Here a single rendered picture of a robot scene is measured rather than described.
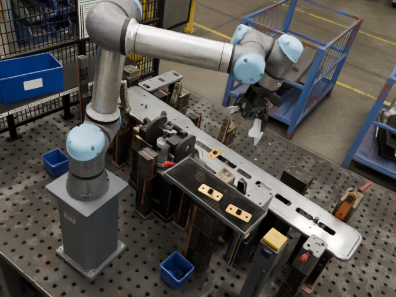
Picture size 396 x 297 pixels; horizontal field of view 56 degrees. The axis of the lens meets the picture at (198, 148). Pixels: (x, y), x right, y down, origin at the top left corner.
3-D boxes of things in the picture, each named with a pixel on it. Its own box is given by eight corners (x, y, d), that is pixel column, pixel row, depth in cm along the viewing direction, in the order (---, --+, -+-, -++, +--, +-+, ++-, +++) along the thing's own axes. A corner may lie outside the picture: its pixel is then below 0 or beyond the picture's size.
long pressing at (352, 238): (366, 233, 151) (368, 231, 150) (345, 267, 136) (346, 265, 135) (137, 85, 210) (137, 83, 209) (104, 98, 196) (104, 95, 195)
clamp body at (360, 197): (337, 245, 181) (370, 194, 158) (324, 263, 172) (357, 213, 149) (318, 232, 186) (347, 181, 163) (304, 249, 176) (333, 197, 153)
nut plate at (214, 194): (223, 195, 131) (223, 192, 130) (217, 201, 128) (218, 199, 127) (203, 184, 134) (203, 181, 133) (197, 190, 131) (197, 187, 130)
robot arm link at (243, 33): (238, 32, 97) (276, 49, 98) (240, 17, 105) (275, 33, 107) (225, 58, 102) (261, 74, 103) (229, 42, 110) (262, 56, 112)
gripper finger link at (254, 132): (243, 147, 121) (244, 118, 118) (256, 144, 124) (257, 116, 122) (250, 148, 118) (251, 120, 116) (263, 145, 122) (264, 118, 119)
